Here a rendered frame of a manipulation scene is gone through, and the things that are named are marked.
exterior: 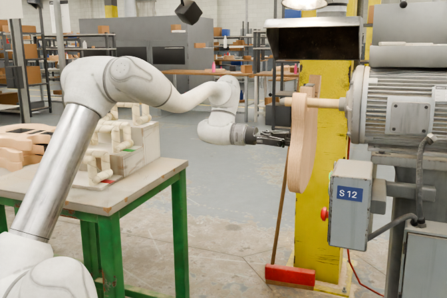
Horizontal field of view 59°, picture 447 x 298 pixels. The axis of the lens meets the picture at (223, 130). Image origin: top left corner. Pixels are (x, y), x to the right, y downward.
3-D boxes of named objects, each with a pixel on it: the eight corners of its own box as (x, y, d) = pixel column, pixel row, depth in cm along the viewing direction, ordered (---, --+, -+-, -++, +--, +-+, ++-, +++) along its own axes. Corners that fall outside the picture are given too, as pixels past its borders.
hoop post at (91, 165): (99, 183, 148) (97, 159, 146) (94, 185, 145) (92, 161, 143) (92, 182, 149) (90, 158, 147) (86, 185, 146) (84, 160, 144)
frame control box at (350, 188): (418, 245, 117) (427, 161, 111) (425, 285, 98) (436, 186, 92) (333, 231, 126) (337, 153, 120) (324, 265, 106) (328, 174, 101)
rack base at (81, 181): (124, 177, 157) (124, 175, 157) (101, 191, 143) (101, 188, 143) (67, 171, 166) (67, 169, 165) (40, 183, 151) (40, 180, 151)
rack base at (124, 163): (144, 166, 172) (144, 146, 170) (124, 178, 157) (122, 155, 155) (91, 161, 180) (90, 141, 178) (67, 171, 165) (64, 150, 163)
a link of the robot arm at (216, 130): (227, 143, 154) (233, 111, 157) (191, 139, 160) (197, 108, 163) (235, 149, 164) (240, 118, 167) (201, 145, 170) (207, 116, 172)
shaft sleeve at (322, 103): (338, 100, 129) (338, 110, 130) (340, 98, 131) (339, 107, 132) (284, 98, 135) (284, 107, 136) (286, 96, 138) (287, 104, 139)
